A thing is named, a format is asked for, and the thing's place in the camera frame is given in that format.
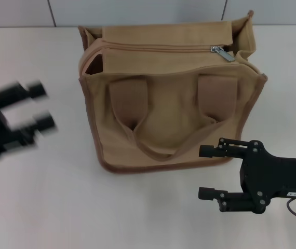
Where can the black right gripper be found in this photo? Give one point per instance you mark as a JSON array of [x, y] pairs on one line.
[[280, 176]]

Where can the khaki canvas food bag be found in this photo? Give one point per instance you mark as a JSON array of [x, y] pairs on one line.
[[168, 116]]

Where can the silver metal zipper pull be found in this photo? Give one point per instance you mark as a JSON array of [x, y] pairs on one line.
[[224, 54]]

